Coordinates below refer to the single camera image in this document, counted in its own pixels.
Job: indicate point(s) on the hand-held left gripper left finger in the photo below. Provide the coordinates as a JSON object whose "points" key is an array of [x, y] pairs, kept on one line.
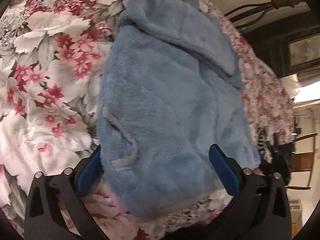
{"points": [[87, 177]]}

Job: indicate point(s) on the white pillow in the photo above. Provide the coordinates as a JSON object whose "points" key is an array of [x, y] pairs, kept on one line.
{"points": [[290, 85]]}

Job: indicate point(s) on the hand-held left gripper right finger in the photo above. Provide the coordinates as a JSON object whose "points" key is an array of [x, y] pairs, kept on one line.
{"points": [[225, 172]]}

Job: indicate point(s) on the wooden chair with open back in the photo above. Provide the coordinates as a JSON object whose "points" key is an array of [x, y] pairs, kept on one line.
{"points": [[302, 161]]}

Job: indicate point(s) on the floral blanket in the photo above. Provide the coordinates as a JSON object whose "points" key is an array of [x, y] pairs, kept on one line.
{"points": [[37, 55]]}

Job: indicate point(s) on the ornate black iron post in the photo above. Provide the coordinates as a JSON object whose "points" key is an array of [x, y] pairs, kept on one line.
{"points": [[282, 1]]}

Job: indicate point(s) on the dark wood framed painting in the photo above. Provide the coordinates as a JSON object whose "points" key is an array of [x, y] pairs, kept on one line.
{"points": [[303, 50]]}

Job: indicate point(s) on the black white striped cloth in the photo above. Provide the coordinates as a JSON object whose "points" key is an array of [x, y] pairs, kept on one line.
{"points": [[261, 142]]}

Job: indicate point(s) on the white wall vent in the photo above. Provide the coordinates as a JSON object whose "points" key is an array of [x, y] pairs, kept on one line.
{"points": [[295, 205]]}

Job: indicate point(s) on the dark cloth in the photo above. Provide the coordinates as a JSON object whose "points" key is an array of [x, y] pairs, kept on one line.
{"points": [[281, 155]]}

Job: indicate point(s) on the blue fleece jacket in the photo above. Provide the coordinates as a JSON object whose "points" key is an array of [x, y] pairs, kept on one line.
{"points": [[162, 105]]}

